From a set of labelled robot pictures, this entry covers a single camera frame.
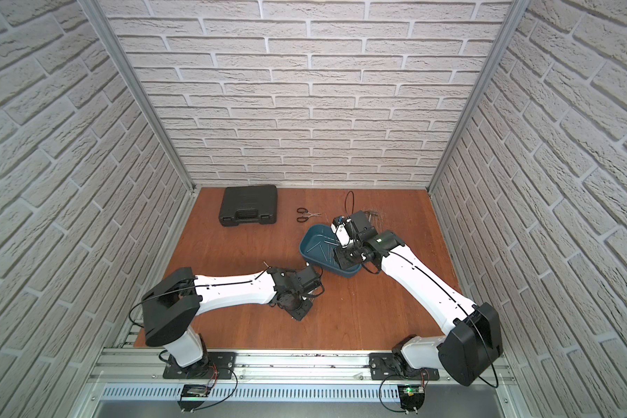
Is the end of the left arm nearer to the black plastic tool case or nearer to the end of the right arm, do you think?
the end of the right arm

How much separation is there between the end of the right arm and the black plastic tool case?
16.0 inches

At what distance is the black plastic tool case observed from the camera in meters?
1.05

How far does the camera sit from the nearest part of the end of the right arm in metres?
0.55

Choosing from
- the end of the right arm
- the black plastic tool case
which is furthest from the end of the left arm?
the black plastic tool case
